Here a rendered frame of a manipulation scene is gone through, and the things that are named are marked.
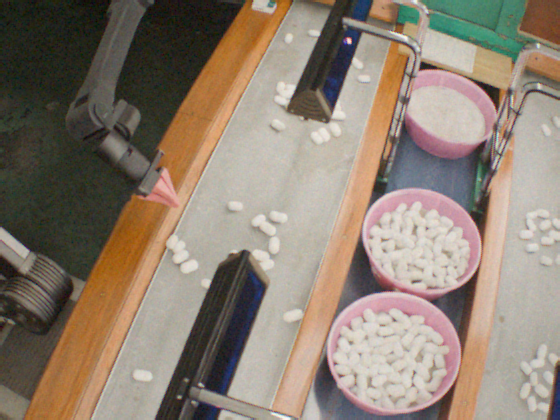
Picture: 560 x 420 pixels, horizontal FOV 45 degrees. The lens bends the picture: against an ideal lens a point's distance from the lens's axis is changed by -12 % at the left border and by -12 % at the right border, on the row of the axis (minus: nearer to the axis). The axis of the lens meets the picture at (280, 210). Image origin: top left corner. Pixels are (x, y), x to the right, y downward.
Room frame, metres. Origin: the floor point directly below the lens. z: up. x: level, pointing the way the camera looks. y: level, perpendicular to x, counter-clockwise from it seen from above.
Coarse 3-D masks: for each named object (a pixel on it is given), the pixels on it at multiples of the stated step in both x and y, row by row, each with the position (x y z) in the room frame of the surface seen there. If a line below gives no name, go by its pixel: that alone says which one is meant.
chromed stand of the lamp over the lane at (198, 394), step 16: (192, 384) 0.39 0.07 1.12; (176, 400) 0.37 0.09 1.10; (192, 400) 0.37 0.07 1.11; (208, 400) 0.37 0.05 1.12; (224, 400) 0.37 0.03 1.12; (240, 400) 0.38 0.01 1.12; (240, 416) 0.36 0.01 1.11; (256, 416) 0.36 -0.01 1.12; (272, 416) 0.36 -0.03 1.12; (288, 416) 0.36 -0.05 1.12
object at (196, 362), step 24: (240, 264) 0.59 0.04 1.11; (216, 288) 0.56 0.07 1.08; (240, 288) 0.56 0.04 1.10; (264, 288) 0.59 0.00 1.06; (216, 312) 0.51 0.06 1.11; (240, 312) 0.53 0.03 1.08; (192, 336) 0.49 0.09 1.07; (216, 336) 0.47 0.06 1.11; (240, 336) 0.50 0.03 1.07; (192, 360) 0.44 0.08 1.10; (216, 360) 0.44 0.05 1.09; (216, 384) 0.41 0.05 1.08; (168, 408) 0.36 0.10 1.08; (192, 408) 0.36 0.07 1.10
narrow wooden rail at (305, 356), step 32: (384, 64) 1.51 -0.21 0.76; (384, 96) 1.37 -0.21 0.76; (384, 128) 1.26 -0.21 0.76; (352, 192) 1.05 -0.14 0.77; (352, 224) 0.97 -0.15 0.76; (352, 256) 0.89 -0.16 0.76; (320, 288) 0.80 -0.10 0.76; (320, 320) 0.73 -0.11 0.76; (320, 352) 0.66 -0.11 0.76; (288, 384) 0.58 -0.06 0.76
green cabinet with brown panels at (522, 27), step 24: (432, 0) 1.70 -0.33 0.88; (456, 0) 1.70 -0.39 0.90; (480, 0) 1.69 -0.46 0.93; (504, 0) 1.67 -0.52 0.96; (528, 0) 1.66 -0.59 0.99; (552, 0) 1.66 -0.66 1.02; (480, 24) 1.69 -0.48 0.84; (504, 24) 1.67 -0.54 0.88; (528, 24) 1.67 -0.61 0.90; (552, 24) 1.66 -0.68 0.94
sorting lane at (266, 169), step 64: (256, 128) 1.22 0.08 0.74; (320, 128) 1.25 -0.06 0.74; (256, 192) 1.03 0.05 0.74; (320, 192) 1.06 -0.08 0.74; (192, 256) 0.84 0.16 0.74; (320, 256) 0.89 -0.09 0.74; (192, 320) 0.70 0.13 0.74; (256, 320) 0.72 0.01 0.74; (128, 384) 0.53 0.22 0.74; (256, 384) 0.58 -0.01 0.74
